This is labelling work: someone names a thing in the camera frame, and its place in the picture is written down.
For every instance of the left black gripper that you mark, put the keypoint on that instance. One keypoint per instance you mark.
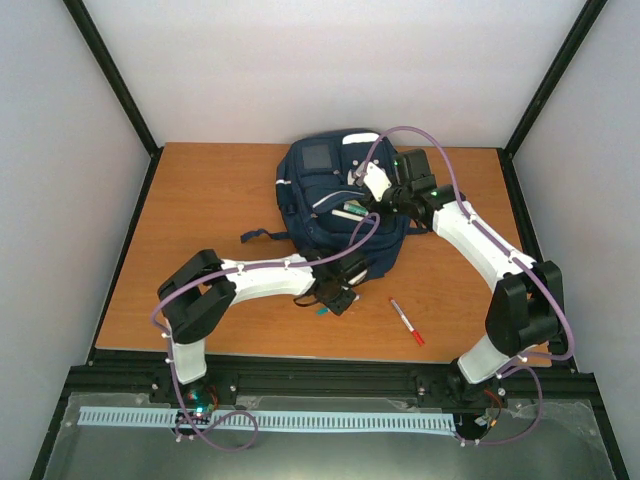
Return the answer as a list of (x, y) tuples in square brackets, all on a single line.
[(340, 307)]

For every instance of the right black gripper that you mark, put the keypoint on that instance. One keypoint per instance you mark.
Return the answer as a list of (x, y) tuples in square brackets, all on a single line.
[(382, 213)]

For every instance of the yellow highlighter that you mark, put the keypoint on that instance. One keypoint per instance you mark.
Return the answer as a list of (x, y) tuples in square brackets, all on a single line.
[(347, 215)]

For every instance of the navy blue backpack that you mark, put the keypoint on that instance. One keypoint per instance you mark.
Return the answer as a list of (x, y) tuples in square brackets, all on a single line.
[(317, 175)]

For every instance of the green white glue stick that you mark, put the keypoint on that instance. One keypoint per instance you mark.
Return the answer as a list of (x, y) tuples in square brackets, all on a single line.
[(355, 208)]

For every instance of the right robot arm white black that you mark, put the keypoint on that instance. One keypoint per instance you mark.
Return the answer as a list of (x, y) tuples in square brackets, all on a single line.
[(525, 309)]

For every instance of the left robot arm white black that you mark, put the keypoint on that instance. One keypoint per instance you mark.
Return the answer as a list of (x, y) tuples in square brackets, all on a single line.
[(197, 296)]

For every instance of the red marker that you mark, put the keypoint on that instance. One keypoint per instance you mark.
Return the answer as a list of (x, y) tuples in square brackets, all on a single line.
[(416, 335)]

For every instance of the metal front plate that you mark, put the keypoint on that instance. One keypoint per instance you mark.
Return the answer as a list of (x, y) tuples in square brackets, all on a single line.
[(561, 440)]

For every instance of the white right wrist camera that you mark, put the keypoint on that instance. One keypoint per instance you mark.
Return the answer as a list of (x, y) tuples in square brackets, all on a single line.
[(374, 178)]

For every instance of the black aluminium frame rail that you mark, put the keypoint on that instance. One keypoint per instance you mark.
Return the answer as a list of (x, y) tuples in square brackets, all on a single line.
[(230, 379)]

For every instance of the right rear frame post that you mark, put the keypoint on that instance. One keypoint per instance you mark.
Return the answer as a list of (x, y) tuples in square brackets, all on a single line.
[(570, 46)]

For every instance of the frame post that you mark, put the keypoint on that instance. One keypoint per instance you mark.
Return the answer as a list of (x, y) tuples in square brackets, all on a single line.
[(100, 52), (570, 46)]

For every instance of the light blue cable duct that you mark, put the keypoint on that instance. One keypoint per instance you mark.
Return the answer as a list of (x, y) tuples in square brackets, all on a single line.
[(272, 421)]

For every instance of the left rear frame post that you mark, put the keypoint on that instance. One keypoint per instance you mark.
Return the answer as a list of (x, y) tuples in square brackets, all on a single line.
[(100, 52)]

